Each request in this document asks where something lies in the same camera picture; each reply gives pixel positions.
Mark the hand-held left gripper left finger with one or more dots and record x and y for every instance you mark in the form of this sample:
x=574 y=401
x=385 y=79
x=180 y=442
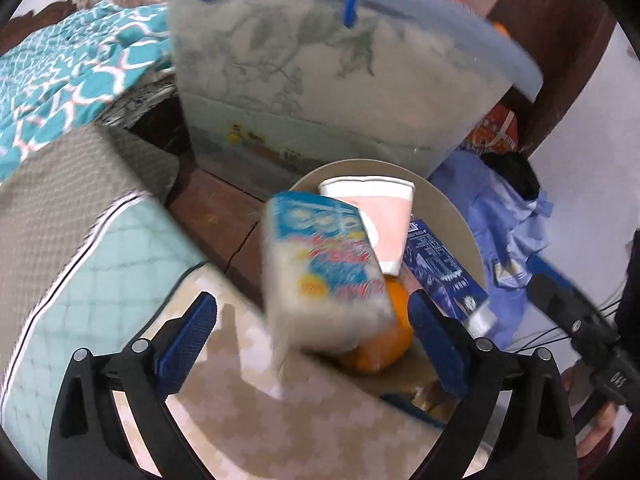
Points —
x=189 y=340

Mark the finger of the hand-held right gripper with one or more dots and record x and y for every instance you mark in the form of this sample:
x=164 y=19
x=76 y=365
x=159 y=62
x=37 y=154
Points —
x=555 y=292

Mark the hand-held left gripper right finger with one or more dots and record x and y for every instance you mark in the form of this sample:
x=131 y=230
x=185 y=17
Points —
x=436 y=342

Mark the orange fruit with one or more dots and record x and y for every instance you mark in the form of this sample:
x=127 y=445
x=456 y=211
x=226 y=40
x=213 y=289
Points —
x=385 y=340

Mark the dark blue carton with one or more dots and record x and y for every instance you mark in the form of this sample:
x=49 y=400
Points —
x=440 y=270

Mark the beige round bin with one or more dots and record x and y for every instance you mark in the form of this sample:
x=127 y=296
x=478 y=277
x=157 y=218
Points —
x=450 y=230

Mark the blue white snack packet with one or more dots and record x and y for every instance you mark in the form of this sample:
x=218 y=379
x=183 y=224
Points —
x=325 y=270

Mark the pink paper cup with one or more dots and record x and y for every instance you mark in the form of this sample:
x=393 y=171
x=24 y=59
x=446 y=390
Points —
x=385 y=220

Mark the person's right hand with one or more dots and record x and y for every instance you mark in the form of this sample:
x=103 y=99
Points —
x=597 y=430

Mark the blue garment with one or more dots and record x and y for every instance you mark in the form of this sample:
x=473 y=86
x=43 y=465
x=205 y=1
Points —
x=500 y=230

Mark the teal quilted mat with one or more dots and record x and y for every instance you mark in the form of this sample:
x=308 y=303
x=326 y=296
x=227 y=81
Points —
x=100 y=280

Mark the chevron patterned bed sheet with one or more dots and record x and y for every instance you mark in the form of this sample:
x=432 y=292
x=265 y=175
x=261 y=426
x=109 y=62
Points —
x=280 y=410

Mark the black cloth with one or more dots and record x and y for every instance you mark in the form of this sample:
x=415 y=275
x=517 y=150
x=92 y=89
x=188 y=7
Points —
x=515 y=175

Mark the orange plastic bag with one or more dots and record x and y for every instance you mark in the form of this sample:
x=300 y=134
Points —
x=492 y=130

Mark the grey blanket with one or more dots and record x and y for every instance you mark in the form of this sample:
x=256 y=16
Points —
x=70 y=180

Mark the dark wooden cabinet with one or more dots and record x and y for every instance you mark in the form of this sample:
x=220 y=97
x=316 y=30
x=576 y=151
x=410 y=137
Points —
x=555 y=35

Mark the teal patterned quilt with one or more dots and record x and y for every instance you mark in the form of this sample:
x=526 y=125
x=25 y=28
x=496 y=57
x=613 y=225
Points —
x=70 y=75

